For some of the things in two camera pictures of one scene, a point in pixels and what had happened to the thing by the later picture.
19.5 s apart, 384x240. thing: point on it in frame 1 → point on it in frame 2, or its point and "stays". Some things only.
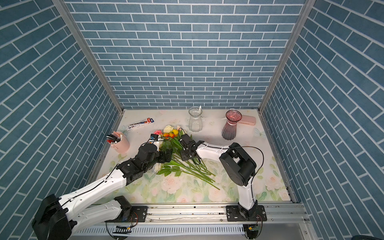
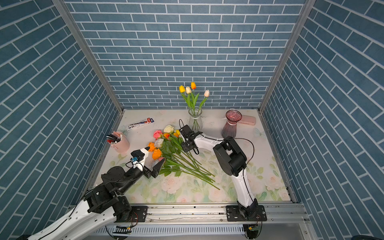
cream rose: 168,128 stays
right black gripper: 183,157 → 185,150
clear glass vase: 195,123 stays
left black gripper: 163,159 → 155,171
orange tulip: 167,135 → 193,86
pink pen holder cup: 118,141 stays
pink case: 248,120 stays
